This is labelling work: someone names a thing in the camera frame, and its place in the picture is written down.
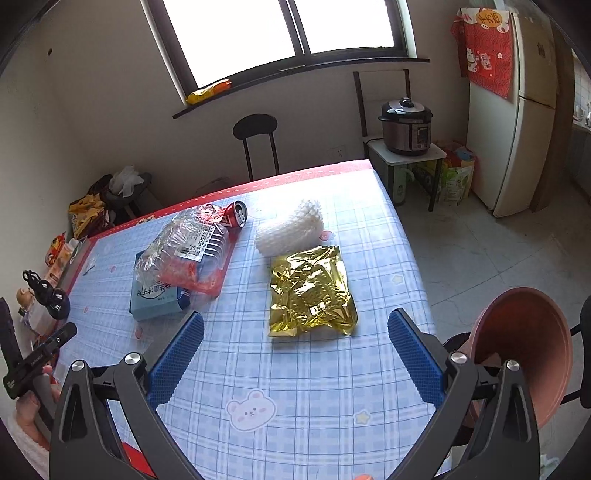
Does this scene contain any red cloth on fridge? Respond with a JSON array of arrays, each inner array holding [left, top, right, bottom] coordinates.
[[451, 8, 514, 100]]

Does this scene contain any white foam fruit net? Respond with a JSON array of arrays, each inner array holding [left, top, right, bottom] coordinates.
[[254, 200, 324, 257]]

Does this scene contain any small white side table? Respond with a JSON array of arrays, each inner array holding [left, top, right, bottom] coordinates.
[[363, 136, 447, 212]]

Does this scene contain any clear plastic packaging tray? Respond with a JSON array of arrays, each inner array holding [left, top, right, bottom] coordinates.
[[134, 204, 230, 293]]

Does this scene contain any cream refrigerator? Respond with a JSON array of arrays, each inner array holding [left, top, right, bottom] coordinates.
[[467, 9, 558, 218]]

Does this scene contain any black round stool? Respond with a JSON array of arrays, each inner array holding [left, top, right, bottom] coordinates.
[[231, 113, 282, 182]]

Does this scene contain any terracotta trash bin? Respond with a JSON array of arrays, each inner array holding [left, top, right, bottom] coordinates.
[[462, 286, 574, 430]]

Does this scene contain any yellow bag on windowsill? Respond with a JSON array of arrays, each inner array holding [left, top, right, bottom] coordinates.
[[185, 79, 232, 106]]

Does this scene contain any electric pressure cooker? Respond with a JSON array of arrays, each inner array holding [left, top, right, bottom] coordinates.
[[379, 97, 433, 156]]

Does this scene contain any blue tissue pack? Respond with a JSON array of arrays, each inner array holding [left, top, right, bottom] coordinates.
[[129, 277, 190, 322]]

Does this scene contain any red snack packet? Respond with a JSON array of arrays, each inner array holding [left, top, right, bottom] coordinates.
[[159, 225, 238, 297]]

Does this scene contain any left hand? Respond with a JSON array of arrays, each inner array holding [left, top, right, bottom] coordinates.
[[15, 364, 61, 450]]

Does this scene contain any gold foil bag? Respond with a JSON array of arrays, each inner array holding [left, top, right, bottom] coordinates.
[[270, 245, 358, 338]]

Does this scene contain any crushed red cola can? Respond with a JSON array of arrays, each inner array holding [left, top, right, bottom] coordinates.
[[219, 201, 249, 229]]

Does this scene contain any green printed shopping bag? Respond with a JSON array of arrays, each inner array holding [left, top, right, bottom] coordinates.
[[436, 140, 477, 205]]

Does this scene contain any green thermos jug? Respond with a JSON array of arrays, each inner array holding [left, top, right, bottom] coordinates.
[[393, 166, 415, 206]]

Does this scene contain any window with dark frame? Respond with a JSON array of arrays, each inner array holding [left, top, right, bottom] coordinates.
[[142, 0, 423, 118]]

